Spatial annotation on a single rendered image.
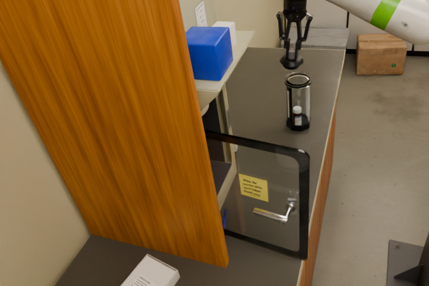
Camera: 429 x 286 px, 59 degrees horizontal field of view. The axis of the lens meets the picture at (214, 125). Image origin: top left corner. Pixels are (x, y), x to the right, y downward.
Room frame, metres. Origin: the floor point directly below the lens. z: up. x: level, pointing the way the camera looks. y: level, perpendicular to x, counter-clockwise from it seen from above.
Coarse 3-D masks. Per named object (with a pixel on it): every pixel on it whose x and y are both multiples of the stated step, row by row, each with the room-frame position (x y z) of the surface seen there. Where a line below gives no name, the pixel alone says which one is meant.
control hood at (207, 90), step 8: (240, 32) 1.01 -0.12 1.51; (248, 32) 1.00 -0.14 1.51; (240, 40) 0.96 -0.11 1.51; (248, 40) 0.95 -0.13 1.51; (232, 48) 0.92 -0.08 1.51; (240, 48) 0.91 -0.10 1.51; (240, 56) 0.87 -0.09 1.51; (232, 64) 0.83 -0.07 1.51; (200, 80) 0.78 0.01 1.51; (208, 80) 0.77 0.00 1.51; (216, 80) 0.76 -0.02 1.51; (224, 80) 0.76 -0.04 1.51; (200, 88) 0.74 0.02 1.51; (208, 88) 0.74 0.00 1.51; (216, 88) 0.73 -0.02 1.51; (200, 96) 0.74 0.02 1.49; (208, 96) 0.73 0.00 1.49; (200, 104) 0.74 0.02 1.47
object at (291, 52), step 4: (292, 52) 1.30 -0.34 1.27; (284, 56) 1.33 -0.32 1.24; (288, 56) 1.32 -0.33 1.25; (292, 56) 1.30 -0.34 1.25; (300, 56) 1.32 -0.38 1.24; (280, 60) 1.32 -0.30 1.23; (284, 60) 1.30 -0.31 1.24; (288, 60) 1.30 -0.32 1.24; (292, 60) 1.29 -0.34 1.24; (296, 60) 1.29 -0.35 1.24; (300, 60) 1.29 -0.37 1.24; (284, 64) 1.29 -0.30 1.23; (288, 64) 1.28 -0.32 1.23; (292, 64) 1.27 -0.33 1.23; (296, 64) 1.27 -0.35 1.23; (300, 64) 1.28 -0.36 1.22; (288, 68) 1.29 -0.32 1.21; (292, 68) 1.28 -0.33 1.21; (296, 68) 1.29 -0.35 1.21
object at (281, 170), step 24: (216, 144) 0.72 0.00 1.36; (240, 144) 0.69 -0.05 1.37; (264, 144) 0.65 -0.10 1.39; (216, 168) 0.73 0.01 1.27; (240, 168) 0.69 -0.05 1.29; (264, 168) 0.66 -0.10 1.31; (288, 168) 0.62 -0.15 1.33; (216, 192) 0.74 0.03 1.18; (240, 192) 0.70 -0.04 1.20; (288, 192) 0.63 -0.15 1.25; (240, 216) 0.70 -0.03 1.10; (264, 240) 0.67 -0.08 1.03; (288, 240) 0.63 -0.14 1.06
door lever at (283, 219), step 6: (288, 204) 0.62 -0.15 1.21; (258, 210) 0.62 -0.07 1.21; (264, 210) 0.62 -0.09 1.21; (288, 210) 0.61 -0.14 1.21; (294, 210) 0.61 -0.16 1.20; (264, 216) 0.61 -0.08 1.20; (270, 216) 0.60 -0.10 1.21; (276, 216) 0.60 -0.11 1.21; (282, 216) 0.59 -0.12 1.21; (288, 216) 0.59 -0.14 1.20; (282, 222) 0.58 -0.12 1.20
